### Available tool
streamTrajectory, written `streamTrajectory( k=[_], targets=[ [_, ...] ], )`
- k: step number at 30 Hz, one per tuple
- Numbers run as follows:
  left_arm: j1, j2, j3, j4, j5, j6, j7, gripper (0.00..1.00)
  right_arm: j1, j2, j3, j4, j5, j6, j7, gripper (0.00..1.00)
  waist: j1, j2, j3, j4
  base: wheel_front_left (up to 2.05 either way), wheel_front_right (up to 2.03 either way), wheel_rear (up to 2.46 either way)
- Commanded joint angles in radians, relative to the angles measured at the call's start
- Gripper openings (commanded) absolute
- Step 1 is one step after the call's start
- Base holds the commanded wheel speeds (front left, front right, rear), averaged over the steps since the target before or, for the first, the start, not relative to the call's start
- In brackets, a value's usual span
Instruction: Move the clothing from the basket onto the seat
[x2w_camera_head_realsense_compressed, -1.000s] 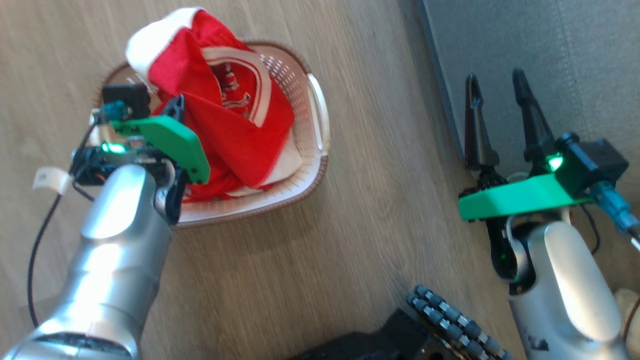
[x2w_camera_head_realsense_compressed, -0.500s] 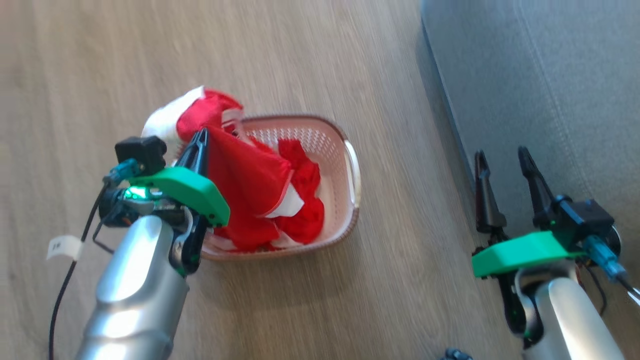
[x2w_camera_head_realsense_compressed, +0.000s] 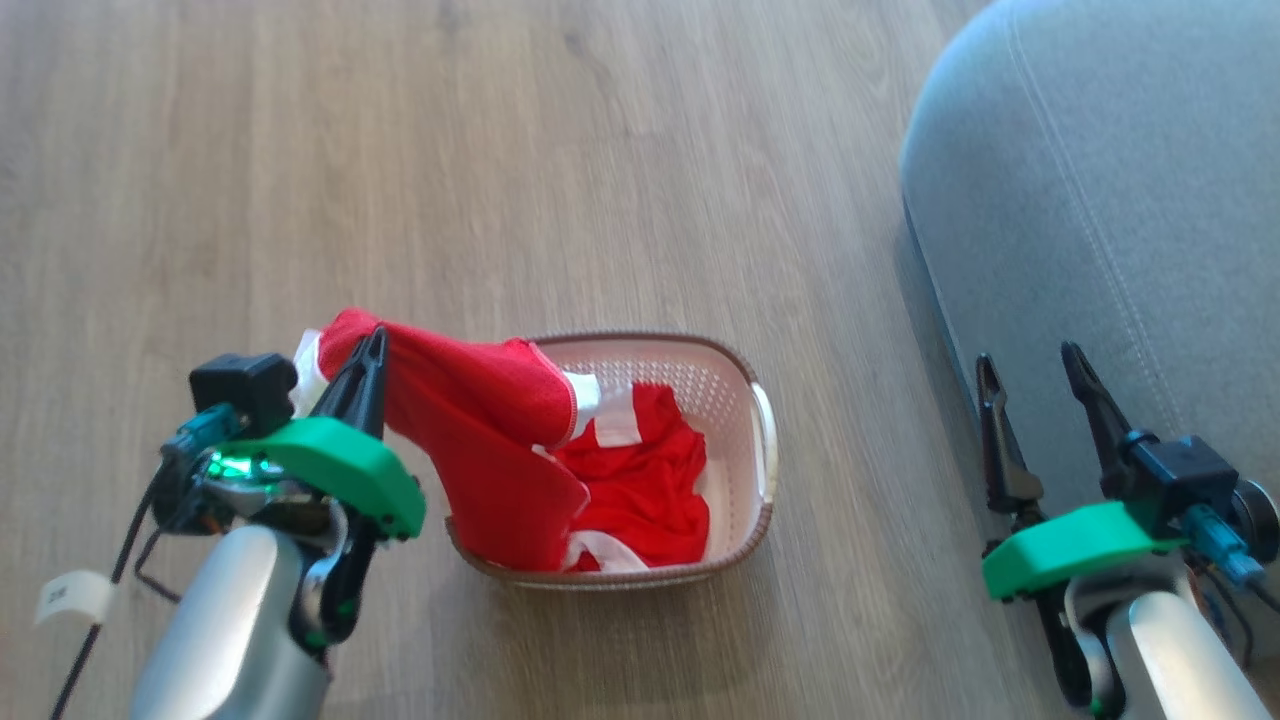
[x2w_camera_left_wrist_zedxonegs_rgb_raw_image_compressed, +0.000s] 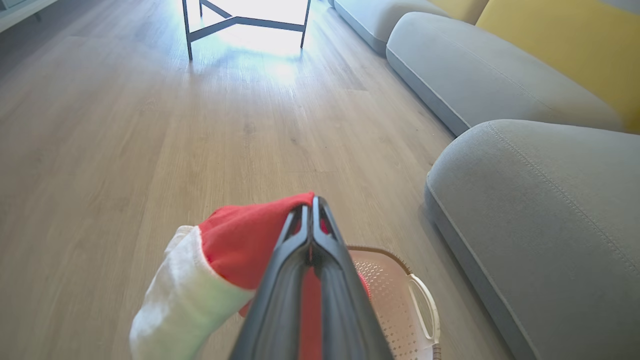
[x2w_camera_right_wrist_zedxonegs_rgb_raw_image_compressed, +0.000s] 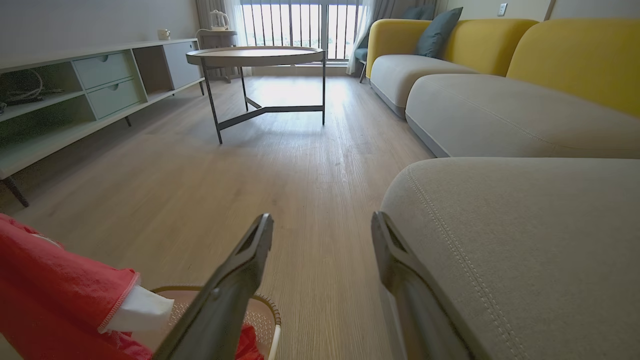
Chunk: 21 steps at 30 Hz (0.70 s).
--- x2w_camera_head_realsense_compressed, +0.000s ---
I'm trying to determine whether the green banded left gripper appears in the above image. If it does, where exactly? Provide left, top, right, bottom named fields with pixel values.
left=160, top=327, right=427, bottom=651

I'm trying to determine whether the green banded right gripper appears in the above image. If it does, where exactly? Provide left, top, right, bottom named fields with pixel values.
left=975, top=341, right=1193, bottom=717

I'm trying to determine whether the red mesh jersey white trim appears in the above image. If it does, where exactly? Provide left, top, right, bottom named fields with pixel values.
left=290, top=308, right=603, bottom=574

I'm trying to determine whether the white perforated laundry basket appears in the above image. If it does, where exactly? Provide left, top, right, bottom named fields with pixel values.
left=445, top=332, right=778, bottom=591

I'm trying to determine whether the grey fabric sofa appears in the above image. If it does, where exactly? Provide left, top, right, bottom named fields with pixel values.
left=898, top=0, right=1280, bottom=666

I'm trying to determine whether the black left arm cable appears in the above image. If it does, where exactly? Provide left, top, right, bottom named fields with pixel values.
left=50, top=405, right=246, bottom=720

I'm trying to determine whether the white cable label tag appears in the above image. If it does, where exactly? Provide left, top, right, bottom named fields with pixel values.
left=35, top=570, right=117, bottom=627

